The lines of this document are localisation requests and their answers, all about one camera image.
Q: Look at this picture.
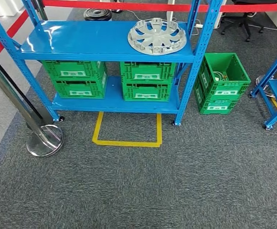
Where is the silver wheel hubcap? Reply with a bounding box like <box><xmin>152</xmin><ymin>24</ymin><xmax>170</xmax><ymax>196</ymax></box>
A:
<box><xmin>128</xmin><ymin>18</ymin><xmax>187</xmax><ymax>56</ymax></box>

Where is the red barrier belt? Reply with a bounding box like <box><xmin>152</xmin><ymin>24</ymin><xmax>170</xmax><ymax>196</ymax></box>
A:
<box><xmin>0</xmin><ymin>10</ymin><xmax>30</xmax><ymax>61</ymax></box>
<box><xmin>42</xmin><ymin>0</ymin><xmax>277</xmax><ymax>13</ymax></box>

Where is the black round stool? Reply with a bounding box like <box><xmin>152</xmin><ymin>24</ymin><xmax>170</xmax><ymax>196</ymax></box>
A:
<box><xmin>83</xmin><ymin>8</ymin><xmax>113</xmax><ymax>22</ymax></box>

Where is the chrome stanchion with round base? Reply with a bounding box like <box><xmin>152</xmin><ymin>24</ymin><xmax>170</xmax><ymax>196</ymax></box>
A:
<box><xmin>0</xmin><ymin>53</ymin><xmax>64</xmax><ymax>158</ymax></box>

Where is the open green plastic crate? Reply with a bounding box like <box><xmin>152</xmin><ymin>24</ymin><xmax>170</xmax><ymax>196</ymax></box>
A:
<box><xmin>199</xmin><ymin>52</ymin><xmax>251</xmax><ymax>103</ymax></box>

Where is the chrome round floor base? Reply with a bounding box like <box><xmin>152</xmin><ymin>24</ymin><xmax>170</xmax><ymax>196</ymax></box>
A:
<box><xmin>255</xmin><ymin>74</ymin><xmax>276</xmax><ymax>99</ymax></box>

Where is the black office chair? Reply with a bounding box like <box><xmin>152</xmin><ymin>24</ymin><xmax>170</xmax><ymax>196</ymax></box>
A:
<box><xmin>220</xmin><ymin>0</ymin><xmax>277</xmax><ymax>42</ymax></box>

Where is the white counter block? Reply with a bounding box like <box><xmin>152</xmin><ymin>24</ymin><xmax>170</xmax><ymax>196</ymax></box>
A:
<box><xmin>0</xmin><ymin>0</ymin><xmax>24</xmax><ymax>17</ymax></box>

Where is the white power cable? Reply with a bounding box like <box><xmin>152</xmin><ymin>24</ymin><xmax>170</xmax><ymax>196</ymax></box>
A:
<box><xmin>126</xmin><ymin>9</ymin><xmax>142</xmax><ymax>21</ymax></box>
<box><xmin>191</xmin><ymin>19</ymin><xmax>202</xmax><ymax>36</ymax></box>

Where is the white wire bundle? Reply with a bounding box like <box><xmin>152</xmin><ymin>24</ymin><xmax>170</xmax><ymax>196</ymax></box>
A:
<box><xmin>213</xmin><ymin>72</ymin><xmax>229</xmax><ymax>83</ymax></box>

